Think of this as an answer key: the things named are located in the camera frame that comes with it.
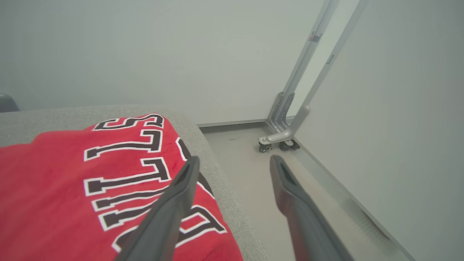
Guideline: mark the grey double partition post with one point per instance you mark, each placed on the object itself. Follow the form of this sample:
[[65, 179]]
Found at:
[[284, 108]]

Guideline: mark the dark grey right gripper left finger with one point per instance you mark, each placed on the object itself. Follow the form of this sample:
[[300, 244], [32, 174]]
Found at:
[[163, 217]]

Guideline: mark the red jersey shirt white sleeves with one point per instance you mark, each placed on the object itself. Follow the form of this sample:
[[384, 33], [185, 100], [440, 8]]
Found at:
[[54, 188]]

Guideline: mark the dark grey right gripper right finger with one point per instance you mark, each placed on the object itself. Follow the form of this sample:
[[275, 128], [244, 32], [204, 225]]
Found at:
[[304, 224]]

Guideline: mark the grey partition post with casters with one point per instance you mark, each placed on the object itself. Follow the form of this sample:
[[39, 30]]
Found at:
[[290, 135]]

